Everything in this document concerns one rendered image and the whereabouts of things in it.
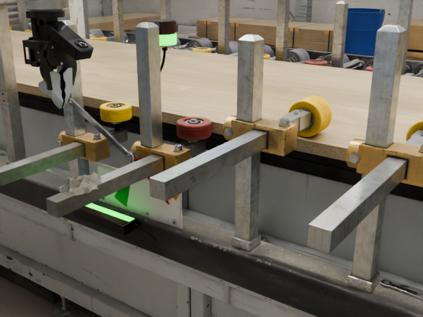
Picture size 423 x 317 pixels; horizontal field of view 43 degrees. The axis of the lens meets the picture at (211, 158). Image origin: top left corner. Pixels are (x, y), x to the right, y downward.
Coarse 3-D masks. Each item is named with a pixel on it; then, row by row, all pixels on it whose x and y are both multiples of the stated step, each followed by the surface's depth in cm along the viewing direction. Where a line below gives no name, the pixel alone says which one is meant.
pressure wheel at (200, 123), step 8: (184, 120) 125; (192, 120) 123; (200, 120) 125; (208, 120) 124; (184, 128) 120; (192, 128) 120; (200, 128) 120; (208, 128) 122; (184, 136) 121; (192, 136) 121; (200, 136) 121; (208, 136) 123
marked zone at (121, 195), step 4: (124, 188) 125; (128, 188) 124; (116, 192) 127; (120, 192) 126; (124, 192) 125; (128, 192) 124; (116, 196) 127; (120, 196) 126; (124, 196) 126; (120, 200) 127; (124, 200) 126; (124, 204) 127
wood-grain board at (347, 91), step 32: (96, 64) 195; (128, 64) 195; (160, 64) 195; (192, 64) 195; (224, 64) 195; (288, 64) 195; (96, 96) 149; (128, 96) 149; (192, 96) 149; (224, 96) 149; (288, 96) 149; (320, 96) 149; (352, 96) 149; (416, 96) 149; (352, 128) 120
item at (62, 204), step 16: (192, 144) 122; (144, 160) 112; (160, 160) 114; (112, 176) 104; (128, 176) 107; (144, 176) 111; (96, 192) 100; (112, 192) 104; (48, 208) 95; (64, 208) 95
